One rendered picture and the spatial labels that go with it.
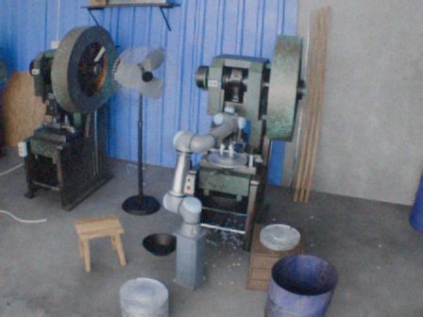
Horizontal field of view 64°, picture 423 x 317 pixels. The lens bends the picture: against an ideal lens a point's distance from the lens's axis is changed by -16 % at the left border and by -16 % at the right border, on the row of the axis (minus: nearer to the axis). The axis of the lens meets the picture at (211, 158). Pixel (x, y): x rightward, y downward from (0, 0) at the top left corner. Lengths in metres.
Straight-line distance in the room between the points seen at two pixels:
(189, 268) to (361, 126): 2.47
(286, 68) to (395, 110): 1.96
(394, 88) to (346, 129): 0.73
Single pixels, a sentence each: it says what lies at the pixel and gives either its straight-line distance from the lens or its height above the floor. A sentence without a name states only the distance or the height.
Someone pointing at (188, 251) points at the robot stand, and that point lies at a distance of 2.66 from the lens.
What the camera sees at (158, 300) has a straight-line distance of 2.29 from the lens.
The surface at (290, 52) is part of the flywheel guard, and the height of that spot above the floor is 1.63.
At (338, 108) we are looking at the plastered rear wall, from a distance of 4.23.
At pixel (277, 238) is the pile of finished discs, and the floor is 0.39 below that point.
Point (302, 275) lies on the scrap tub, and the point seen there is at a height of 0.31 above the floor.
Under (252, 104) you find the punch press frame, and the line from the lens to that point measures 2.95.
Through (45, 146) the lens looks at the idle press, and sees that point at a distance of 3.83.
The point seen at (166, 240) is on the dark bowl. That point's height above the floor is 0.03.
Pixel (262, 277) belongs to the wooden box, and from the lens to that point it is 2.81.
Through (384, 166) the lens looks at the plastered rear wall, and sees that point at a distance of 4.48.
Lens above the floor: 1.87
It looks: 22 degrees down
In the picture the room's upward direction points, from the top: 4 degrees clockwise
